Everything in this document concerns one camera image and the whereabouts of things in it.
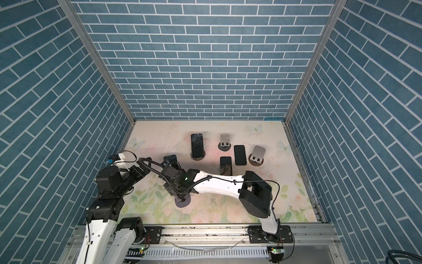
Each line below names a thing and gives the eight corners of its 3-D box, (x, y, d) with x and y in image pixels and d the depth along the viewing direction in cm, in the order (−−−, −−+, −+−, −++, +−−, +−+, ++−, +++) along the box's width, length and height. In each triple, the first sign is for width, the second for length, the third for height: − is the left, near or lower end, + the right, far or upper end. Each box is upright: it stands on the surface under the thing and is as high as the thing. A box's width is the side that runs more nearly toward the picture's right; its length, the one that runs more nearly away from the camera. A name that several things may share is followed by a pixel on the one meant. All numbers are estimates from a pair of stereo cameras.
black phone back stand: (191, 160, 101) (189, 148, 91) (193, 145, 108) (191, 133, 99) (203, 160, 101) (202, 148, 91) (204, 145, 108) (203, 133, 99)
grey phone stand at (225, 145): (217, 150, 106) (217, 143, 100) (217, 141, 111) (217, 134, 105) (230, 151, 106) (230, 143, 100) (229, 142, 111) (230, 134, 105)
